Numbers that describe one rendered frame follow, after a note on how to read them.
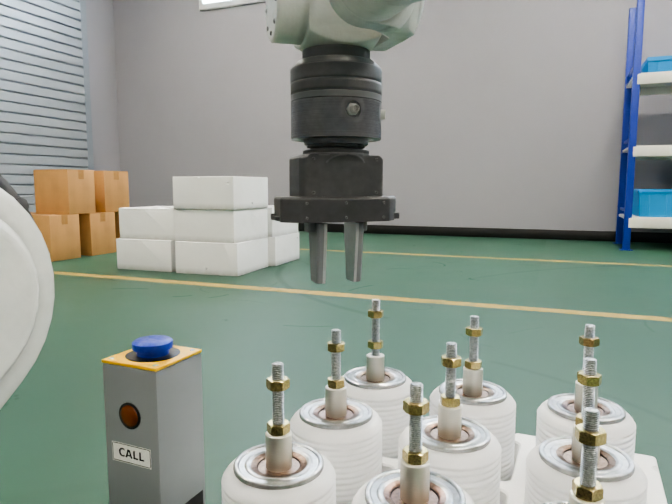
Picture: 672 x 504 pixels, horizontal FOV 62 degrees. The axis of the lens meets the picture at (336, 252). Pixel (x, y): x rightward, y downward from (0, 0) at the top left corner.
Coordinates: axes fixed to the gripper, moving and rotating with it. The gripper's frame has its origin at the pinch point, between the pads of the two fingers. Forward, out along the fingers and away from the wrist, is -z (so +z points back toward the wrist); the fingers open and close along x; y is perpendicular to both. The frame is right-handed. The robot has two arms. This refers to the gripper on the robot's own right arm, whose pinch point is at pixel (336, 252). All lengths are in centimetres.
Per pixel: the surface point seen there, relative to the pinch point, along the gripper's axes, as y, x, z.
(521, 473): 6.0, -19.0, -24.0
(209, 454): -47, 7, -42
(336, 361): 0.4, 0.1, -11.1
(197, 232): -263, -18, -18
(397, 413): -3.7, -9.0, -19.6
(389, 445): -3.7, -8.1, -23.4
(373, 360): -7.6, -7.7, -14.3
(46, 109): -608, 91, 87
